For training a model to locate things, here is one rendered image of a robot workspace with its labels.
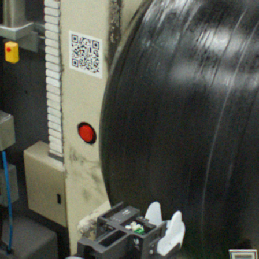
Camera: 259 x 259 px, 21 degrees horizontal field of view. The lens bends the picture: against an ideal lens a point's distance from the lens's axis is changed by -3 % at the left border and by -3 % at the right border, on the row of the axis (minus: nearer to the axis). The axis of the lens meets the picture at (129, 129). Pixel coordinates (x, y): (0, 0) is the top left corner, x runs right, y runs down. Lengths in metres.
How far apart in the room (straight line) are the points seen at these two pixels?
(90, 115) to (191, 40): 0.40
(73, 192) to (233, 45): 0.60
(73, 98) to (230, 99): 0.47
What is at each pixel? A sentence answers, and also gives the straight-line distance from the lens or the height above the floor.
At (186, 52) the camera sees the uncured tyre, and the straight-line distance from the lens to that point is 0.96.
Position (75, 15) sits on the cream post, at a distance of 1.24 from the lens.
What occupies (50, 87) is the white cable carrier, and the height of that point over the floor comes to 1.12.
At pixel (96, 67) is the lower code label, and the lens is 1.25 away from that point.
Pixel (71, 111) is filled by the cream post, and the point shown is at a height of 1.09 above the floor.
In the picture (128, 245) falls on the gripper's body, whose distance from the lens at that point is 0.87.
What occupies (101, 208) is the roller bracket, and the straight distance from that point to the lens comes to 1.32.
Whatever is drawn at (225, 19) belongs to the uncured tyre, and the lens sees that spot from 0.96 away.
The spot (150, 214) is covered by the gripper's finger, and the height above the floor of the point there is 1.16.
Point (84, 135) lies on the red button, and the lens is 1.33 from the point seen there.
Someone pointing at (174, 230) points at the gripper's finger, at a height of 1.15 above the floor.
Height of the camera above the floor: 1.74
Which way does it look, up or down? 30 degrees down
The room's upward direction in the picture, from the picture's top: 1 degrees clockwise
